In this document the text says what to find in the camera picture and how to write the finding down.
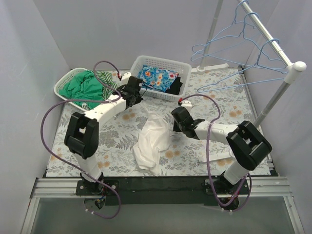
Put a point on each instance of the floral table mat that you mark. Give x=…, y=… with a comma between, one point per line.
x=217, y=95

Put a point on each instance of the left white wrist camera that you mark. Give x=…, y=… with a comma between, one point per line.
x=124, y=76

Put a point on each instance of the white rectangular basket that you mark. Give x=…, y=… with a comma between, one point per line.
x=183, y=69

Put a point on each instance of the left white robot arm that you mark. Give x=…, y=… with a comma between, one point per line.
x=82, y=136

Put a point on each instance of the middle blue wire hanger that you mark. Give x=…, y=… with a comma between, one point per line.
x=269, y=39

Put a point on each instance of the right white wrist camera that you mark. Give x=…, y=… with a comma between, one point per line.
x=184, y=103

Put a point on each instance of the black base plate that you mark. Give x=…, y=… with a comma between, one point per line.
x=163, y=190

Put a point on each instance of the silver clothes rack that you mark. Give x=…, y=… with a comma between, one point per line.
x=261, y=78

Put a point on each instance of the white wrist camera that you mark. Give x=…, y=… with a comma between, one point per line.
x=184, y=103
x=124, y=76

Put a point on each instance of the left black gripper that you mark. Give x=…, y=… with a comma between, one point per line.
x=136, y=83

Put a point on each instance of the black cloth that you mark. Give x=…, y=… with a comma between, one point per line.
x=175, y=87

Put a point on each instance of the blue floral cloth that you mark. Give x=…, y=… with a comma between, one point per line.
x=157, y=79

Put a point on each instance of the white tank top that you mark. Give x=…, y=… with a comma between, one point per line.
x=153, y=139

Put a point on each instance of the green shirt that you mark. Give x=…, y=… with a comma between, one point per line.
x=83, y=86

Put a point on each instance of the white oval laundry basket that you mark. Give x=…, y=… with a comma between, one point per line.
x=68, y=77

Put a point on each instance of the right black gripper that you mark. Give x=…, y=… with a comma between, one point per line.
x=179, y=115

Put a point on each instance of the far blue wire hanger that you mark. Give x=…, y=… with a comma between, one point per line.
x=201, y=51

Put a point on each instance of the aluminium frame rail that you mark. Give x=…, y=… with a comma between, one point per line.
x=60, y=206

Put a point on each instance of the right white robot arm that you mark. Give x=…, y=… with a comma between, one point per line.
x=248, y=146

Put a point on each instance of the green striped garment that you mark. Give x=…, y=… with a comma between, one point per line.
x=107, y=80

